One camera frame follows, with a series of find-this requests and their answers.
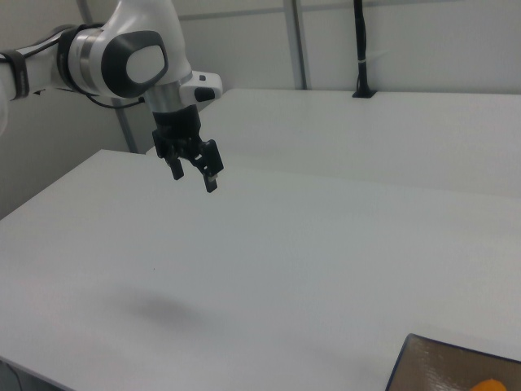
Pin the orange sugared bread loaf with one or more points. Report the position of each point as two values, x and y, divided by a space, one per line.
488 385

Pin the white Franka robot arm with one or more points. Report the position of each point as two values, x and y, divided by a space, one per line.
122 53

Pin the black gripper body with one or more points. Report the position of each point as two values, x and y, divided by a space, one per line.
178 126

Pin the brown square ceramic plate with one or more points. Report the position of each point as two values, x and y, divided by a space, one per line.
447 366

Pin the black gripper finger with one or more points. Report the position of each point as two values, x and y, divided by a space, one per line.
211 167
176 169

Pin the black pole with clamp base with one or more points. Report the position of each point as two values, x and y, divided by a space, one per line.
362 53

